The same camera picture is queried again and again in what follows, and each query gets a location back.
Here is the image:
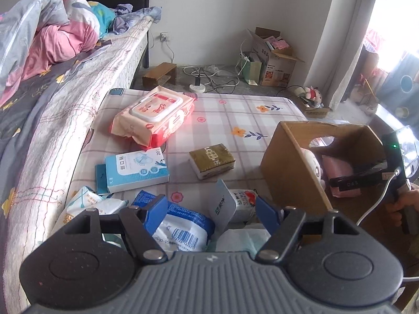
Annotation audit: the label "flat cardboard box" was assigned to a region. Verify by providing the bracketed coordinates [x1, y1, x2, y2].
[295, 96, 331, 119]

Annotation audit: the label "white curtain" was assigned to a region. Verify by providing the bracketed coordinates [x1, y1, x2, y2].
[304, 0, 384, 112]

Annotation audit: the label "small brown stool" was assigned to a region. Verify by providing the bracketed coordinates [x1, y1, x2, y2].
[141, 62, 178, 89]

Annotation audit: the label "grey flowered bedsheet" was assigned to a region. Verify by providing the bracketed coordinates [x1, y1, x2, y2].
[0, 47, 110, 226]

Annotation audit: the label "blue pillow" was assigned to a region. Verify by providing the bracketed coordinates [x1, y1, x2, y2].
[88, 1, 116, 39]

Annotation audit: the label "blue white small box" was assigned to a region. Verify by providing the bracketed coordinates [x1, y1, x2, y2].
[95, 150, 171, 194]

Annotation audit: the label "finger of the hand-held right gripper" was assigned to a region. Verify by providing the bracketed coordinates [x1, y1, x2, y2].
[329, 172, 393, 193]
[352, 161, 389, 175]

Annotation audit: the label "brown cardboard box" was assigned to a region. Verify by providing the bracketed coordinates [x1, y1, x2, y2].
[260, 121, 392, 228]

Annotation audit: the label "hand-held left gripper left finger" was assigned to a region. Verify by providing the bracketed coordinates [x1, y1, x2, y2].
[65, 194, 169, 264]

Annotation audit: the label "person's right hand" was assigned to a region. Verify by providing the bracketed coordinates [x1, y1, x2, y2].
[385, 182, 419, 227]

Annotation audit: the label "blue grey crumpled cloth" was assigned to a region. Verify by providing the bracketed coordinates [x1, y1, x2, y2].
[112, 3, 163, 35]

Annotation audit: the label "olive tissue pack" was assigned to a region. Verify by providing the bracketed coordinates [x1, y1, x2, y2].
[189, 143, 237, 180]

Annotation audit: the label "plush toy with red bow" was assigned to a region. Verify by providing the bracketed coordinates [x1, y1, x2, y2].
[303, 86, 323, 104]

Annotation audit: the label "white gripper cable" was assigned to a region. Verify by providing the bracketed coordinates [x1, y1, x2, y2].
[356, 166, 403, 227]

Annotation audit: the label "large open cardboard carton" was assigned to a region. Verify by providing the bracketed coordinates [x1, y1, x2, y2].
[246, 27, 306, 87]

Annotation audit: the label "white card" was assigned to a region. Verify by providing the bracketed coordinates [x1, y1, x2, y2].
[209, 179, 237, 233]

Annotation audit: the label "white floor cables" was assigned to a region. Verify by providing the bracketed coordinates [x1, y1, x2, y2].
[183, 65, 242, 87]

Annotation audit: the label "small pack with red print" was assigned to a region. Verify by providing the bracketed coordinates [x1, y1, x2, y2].
[229, 189, 263, 223]

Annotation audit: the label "white tissue pack yellow print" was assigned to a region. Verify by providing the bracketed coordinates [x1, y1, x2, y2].
[63, 185, 132, 228]

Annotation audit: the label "white bed mattress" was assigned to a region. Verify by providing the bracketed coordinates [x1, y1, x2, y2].
[0, 16, 153, 301]

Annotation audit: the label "blue white plastic pack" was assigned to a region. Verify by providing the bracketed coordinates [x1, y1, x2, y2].
[131, 190, 217, 253]

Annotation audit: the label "red wet wipes pack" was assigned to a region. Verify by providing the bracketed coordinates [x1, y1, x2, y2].
[110, 85, 197, 148]

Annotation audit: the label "white pink plush toy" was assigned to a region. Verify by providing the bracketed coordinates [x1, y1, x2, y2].
[300, 147, 328, 191]

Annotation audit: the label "green paper bag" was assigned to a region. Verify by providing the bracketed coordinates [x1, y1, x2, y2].
[242, 59, 263, 86]

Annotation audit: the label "pink grey quilt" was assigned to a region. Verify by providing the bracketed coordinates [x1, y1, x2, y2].
[0, 0, 101, 112]

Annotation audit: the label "pink folded towel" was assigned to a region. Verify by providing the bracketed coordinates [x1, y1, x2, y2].
[322, 155, 358, 199]

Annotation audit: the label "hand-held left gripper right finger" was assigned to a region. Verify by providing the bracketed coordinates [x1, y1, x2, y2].
[255, 196, 360, 263]

